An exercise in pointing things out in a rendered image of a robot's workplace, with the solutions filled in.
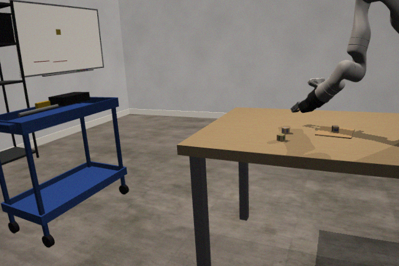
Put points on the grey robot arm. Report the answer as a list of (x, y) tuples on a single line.
[(358, 44)]

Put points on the tan square mat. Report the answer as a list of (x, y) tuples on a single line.
[(327, 131)]

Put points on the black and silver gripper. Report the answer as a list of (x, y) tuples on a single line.
[(315, 99)]

